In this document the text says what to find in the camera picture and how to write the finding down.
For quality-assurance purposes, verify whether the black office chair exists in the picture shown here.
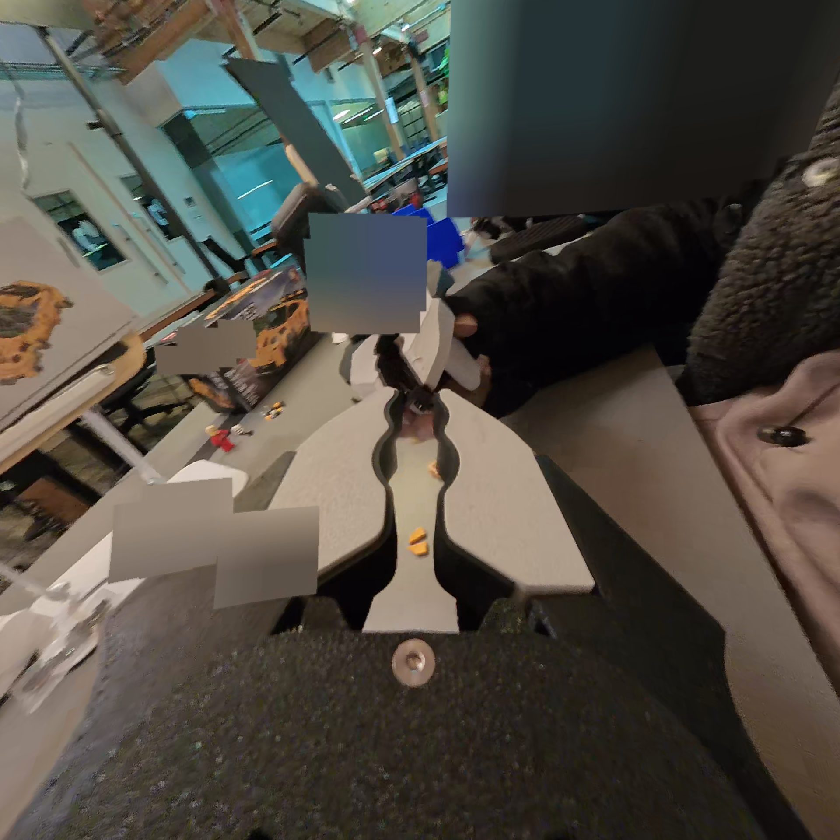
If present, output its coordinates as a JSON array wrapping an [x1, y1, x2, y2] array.
[[246, 182, 349, 263]]

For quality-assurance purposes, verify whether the lego set box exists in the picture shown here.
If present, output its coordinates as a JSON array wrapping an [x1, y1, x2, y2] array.
[[157, 266, 312, 414]]

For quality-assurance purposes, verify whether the clear plastic parts bag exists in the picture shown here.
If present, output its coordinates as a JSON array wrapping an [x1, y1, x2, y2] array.
[[13, 577, 112, 713]]

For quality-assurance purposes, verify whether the blue plastic bin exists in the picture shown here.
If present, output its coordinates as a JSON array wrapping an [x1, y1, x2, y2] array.
[[390, 203, 468, 270]]

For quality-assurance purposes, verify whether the person's right forearm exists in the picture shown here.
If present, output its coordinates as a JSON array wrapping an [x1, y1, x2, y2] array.
[[443, 197, 742, 421]]

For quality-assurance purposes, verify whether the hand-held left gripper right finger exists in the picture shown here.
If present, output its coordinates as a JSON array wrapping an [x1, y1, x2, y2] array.
[[433, 388, 597, 632]]

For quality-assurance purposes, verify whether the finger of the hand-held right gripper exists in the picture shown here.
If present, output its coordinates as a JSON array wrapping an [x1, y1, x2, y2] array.
[[377, 295, 455, 396], [341, 335, 398, 403]]

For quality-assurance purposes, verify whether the person's right hand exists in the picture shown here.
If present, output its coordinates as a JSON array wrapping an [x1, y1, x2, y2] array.
[[453, 315, 494, 406]]

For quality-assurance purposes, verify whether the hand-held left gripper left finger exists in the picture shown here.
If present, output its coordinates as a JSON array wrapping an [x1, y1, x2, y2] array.
[[268, 388, 401, 631]]

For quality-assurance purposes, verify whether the white book stand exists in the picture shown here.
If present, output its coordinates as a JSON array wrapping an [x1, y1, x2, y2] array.
[[0, 331, 249, 697]]

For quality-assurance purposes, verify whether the lego instruction booklet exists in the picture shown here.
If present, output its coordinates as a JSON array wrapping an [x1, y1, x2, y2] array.
[[0, 217, 142, 427]]

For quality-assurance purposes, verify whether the black fleece jacket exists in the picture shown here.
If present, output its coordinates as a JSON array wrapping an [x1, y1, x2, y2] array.
[[682, 85, 840, 408]]

